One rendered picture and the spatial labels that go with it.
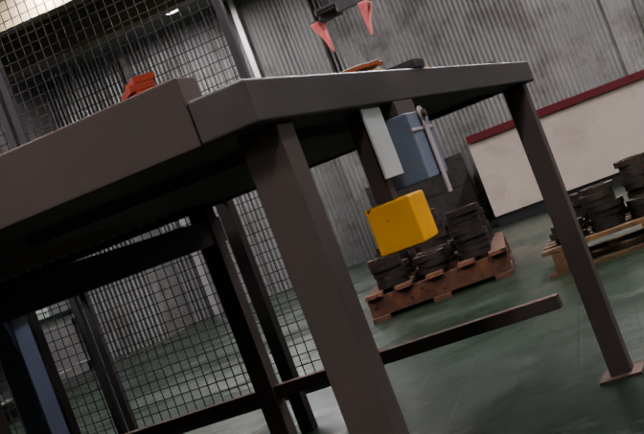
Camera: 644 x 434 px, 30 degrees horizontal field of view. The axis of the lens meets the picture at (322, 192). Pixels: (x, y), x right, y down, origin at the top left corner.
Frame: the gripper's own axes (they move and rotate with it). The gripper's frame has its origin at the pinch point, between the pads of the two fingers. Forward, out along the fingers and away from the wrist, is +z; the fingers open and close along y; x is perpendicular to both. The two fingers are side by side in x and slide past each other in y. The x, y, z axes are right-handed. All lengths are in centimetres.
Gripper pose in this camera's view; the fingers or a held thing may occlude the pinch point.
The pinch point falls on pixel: (351, 39)
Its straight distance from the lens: 276.6
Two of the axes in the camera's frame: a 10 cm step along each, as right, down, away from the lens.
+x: -2.5, 0.9, -9.6
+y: -8.9, 3.7, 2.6
